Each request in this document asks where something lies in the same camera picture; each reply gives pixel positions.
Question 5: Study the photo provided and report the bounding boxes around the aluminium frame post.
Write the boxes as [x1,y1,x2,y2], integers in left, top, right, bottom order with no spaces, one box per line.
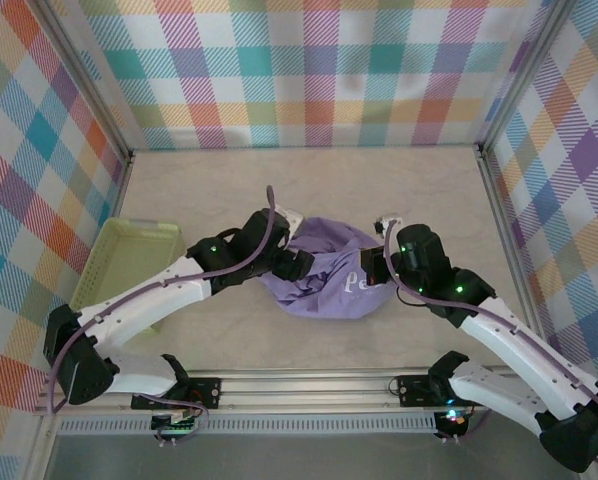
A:
[31,0,136,169]
[476,0,580,156]

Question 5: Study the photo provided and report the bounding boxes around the green plastic basket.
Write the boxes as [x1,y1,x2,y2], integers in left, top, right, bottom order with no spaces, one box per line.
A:
[70,217,186,334]

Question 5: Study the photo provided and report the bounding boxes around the purple t-shirt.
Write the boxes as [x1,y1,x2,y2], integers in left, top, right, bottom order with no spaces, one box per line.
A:
[258,215,398,322]

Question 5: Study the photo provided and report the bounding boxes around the aluminium frame leg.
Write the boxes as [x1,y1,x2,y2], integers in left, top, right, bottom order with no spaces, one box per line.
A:
[26,413,63,480]

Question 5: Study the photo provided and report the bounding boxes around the grey slotted cable duct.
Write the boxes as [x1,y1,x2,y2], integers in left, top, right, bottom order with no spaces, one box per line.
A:
[58,414,439,437]

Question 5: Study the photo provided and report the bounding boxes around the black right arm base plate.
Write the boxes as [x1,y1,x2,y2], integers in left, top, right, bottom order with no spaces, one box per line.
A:
[396,373,490,407]

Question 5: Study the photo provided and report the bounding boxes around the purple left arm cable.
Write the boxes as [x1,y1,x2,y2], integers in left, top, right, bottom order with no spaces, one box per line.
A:
[50,184,280,445]

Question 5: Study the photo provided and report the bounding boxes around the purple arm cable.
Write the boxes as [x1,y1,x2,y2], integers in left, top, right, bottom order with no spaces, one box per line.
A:
[383,222,598,471]
[50,184,280,445]

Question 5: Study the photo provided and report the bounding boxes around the aluminium mounting rail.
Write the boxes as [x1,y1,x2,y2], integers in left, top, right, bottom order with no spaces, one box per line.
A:
[32,368,545,416]

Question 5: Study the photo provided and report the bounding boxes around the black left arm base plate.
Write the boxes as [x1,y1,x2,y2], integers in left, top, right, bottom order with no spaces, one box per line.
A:
[130,377,224,412]

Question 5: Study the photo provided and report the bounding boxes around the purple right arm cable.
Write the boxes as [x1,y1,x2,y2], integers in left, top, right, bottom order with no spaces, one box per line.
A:
[383,222,598,471]

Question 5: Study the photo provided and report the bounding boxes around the aluminium table side rail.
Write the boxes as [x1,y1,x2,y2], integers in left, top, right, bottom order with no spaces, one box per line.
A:
[103,149,136,221]
[476,144,548,346]

